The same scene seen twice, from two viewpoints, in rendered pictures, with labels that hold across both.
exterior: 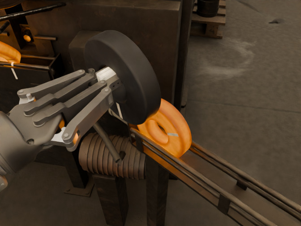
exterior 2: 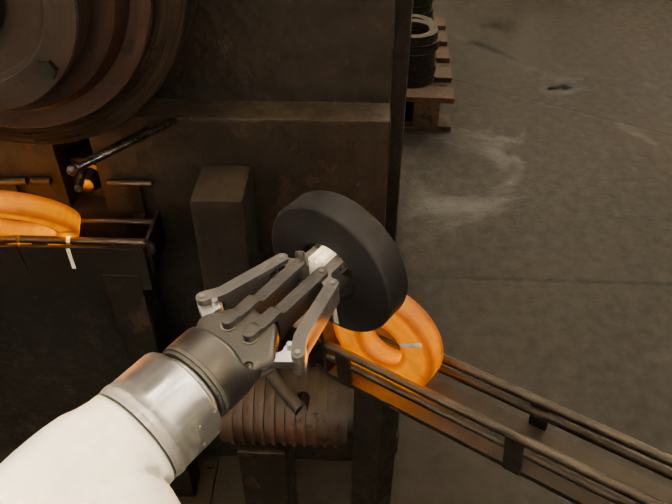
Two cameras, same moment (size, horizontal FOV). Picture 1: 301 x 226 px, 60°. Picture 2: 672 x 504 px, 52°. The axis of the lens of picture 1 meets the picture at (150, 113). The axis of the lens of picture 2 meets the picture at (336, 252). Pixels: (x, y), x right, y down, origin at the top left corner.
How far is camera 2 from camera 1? 0.30 m
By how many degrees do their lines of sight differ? 7
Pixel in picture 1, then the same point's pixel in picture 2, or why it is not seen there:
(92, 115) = (320, 320)
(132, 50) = (366, 221)
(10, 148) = (230, 375)
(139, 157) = (337, 400)
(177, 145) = (420, 363)
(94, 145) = not seen: hidden behind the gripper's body
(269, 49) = (556, 150)
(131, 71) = (368, 252)
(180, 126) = (424, 329)
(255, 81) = (534, 222)
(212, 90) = (444, 250)
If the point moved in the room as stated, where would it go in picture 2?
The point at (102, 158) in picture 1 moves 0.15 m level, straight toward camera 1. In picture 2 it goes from (263, 410) to (301, 493)
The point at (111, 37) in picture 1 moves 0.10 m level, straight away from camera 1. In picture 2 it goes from (332, 205) to (305, 150)
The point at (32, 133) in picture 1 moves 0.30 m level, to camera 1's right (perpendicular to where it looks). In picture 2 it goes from (245, 354) to (585, 321)
